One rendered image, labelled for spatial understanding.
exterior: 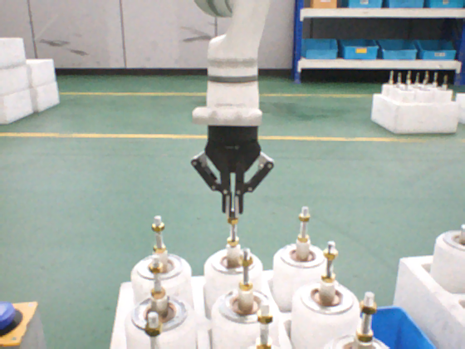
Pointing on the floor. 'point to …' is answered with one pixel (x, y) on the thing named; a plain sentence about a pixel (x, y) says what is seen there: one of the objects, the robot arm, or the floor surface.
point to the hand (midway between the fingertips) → (232, 204)
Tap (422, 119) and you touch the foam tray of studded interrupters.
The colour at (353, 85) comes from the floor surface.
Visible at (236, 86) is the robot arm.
